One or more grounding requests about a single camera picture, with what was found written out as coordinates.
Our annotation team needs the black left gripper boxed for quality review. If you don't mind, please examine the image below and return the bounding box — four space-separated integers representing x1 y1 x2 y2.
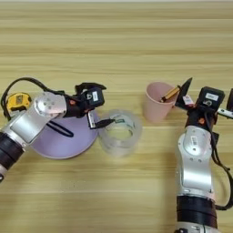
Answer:
64 82 117 130

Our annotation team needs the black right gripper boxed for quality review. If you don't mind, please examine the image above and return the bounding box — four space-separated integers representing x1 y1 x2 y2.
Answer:
175 76 233 132

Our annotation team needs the clear tape roll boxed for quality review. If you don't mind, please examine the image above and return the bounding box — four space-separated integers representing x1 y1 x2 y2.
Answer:
97 108 144 158

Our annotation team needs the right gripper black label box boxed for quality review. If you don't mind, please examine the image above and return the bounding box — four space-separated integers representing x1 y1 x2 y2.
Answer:
196 86 226 111

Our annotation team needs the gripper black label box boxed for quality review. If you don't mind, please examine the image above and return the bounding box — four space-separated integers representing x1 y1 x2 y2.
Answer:
81 87 106 109
196 86 226 111

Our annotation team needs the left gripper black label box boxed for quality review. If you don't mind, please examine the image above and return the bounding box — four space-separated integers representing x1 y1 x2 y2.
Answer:
81 87 106 109

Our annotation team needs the small red white box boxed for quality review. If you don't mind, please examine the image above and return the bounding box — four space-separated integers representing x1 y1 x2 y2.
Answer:
182 94 196 107

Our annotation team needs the purple plate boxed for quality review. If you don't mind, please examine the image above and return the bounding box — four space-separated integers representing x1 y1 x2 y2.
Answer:
30 110 99 160

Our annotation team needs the pink cup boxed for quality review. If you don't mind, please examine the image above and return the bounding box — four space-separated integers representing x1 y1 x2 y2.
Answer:
143 81 180 124

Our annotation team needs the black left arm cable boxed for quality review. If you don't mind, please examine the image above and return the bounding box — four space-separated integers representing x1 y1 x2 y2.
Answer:
0 76 66 121

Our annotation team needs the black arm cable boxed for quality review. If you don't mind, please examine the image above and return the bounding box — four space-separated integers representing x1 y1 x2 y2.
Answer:
203 111 233 212
0 76 66 121

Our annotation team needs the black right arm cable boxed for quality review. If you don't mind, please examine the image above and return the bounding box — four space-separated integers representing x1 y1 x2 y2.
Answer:
203 111 233 212

